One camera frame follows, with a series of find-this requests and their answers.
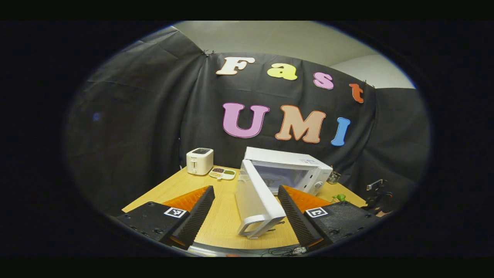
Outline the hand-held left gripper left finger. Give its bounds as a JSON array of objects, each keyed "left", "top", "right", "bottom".
[{"left": 116, "top": 185, "right": 215, "bottom": 250}]

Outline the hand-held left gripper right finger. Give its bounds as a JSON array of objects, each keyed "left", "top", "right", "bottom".
[{"left": 278, "top": 185, "right": 381, "bottom": 247}]

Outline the white microwave oven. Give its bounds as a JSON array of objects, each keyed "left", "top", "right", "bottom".
[{"left": 235, "top": 147, "right": 333, "bottom": 239}]

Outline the divided white snack dish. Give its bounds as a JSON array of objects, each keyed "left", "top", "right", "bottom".
[{"left": 209, "top": 167, "right": 236, "bottom": 181}]

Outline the white toaster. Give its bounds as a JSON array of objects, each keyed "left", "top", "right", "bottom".
[{"left": 186, "top": 148, "right": 214, "bottom": 176}]

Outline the black backdrop cloth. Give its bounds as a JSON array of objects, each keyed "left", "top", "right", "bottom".
[{"left": 66, "top": 27, "right": 431, "bottom": 217}]

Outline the thin tangled black cable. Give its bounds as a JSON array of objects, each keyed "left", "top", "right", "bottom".
[{"left": 266, "top": 246, "right": 307, "bottom": 257}]

